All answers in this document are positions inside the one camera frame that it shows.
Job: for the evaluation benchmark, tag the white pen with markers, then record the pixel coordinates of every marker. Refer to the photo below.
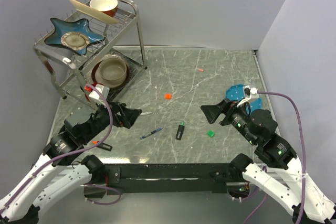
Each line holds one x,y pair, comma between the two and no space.
145,113

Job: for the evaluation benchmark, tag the white and red bowl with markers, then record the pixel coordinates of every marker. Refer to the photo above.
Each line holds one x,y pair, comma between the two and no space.
108,7

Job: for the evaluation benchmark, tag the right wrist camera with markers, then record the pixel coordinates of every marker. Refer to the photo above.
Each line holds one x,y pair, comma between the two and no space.
250,95

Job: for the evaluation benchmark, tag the steel dish rack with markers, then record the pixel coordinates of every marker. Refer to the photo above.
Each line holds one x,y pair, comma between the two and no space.
70,72

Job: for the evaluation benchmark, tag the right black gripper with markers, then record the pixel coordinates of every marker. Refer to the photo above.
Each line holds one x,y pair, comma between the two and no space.
211,111

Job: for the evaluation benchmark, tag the grey ceramic bowl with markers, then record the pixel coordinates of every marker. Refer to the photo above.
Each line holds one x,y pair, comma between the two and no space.
112,72

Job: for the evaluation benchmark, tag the small round patterned saucer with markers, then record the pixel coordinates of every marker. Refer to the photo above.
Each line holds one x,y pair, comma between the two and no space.
74,40

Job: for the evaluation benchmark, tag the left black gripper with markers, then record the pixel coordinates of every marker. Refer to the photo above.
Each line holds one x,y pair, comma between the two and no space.
128,115

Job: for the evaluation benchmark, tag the green highlighter cap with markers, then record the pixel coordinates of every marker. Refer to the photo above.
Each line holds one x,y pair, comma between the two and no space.
210,133

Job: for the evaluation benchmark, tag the blue polka-dot plate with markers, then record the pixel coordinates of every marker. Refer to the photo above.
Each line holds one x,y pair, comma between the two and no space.
235,93

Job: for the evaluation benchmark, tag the black base frame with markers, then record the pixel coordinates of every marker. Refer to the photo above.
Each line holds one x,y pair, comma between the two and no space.
218,178

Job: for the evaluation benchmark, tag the dark red plate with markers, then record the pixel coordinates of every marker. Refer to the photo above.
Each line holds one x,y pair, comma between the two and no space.
94,73

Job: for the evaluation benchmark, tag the red cup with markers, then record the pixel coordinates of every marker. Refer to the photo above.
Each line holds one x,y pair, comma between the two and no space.
87,96

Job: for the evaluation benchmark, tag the blue pen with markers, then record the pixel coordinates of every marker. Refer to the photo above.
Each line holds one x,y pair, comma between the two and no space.
151,133

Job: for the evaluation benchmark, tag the black green-tipped highlighter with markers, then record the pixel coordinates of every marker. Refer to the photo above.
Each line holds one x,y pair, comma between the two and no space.
180,131

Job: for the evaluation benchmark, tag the blue star-shaped dish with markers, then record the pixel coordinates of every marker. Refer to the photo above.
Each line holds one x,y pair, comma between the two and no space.
82,26

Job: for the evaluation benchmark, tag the beige oval plate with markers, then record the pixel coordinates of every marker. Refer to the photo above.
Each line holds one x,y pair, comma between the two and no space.
100,16

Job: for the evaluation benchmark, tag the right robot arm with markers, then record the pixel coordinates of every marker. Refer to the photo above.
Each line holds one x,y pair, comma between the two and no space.
284,181

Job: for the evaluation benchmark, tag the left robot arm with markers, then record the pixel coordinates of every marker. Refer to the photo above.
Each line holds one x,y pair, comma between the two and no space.
35,194

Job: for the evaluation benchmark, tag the orange highlighter cap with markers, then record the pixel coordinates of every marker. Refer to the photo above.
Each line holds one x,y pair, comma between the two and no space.
167,96

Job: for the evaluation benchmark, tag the black orange-tipped highlighter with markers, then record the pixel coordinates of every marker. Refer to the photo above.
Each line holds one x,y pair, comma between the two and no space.
103,146

